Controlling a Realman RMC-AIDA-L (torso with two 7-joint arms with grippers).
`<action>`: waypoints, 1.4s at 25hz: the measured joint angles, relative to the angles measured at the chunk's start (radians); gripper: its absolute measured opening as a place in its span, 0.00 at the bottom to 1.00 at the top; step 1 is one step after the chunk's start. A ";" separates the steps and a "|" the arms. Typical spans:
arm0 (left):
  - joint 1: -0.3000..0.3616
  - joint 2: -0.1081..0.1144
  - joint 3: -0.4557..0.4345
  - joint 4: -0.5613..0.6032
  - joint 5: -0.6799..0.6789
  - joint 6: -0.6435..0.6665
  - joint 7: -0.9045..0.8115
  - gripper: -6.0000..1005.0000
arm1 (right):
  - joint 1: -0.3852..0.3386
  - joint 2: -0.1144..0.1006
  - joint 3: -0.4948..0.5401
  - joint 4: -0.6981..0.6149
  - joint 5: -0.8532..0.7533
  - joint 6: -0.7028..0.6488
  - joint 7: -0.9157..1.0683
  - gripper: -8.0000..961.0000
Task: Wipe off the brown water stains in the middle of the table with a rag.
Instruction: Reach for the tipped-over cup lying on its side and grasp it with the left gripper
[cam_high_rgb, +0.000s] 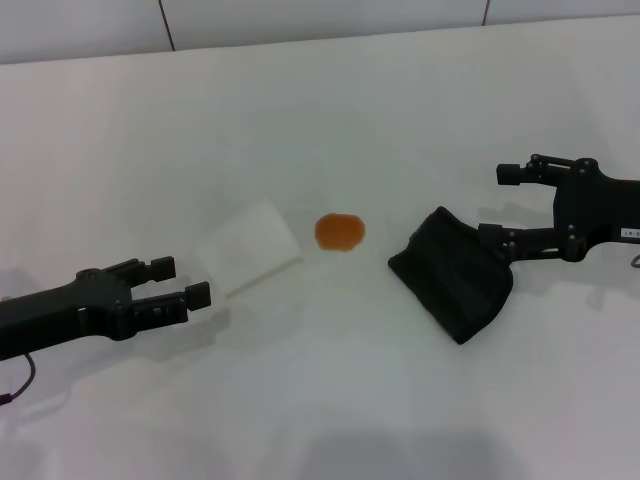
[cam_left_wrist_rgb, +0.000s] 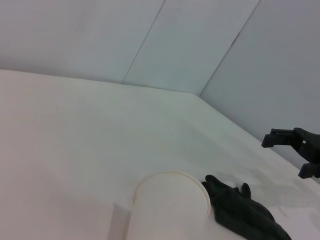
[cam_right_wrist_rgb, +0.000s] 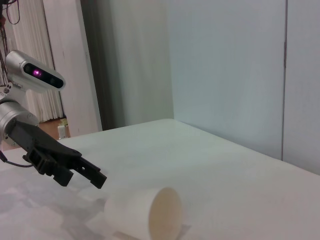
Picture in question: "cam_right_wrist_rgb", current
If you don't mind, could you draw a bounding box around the white pleated curtain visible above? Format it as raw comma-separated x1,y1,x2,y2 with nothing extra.
6,0,65,123

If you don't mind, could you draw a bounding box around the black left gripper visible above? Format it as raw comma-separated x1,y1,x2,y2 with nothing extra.
4,119,108,190

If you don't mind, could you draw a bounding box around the brown hanging cord bundle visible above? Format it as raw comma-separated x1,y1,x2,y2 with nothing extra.
0,14,10,86

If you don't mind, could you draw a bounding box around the black looped hanging cable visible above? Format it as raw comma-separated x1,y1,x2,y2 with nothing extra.
4,0,25,25

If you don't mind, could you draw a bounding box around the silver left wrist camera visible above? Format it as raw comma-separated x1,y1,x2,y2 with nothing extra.
4,49,66,94

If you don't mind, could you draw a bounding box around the white paper cup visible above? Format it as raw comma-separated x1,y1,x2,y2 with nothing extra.
103,186,183,240

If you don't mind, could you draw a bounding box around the small white box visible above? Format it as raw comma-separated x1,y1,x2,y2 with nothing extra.
57,119,70,140

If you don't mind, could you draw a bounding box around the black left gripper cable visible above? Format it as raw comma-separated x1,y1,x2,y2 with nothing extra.
0,149,33,168

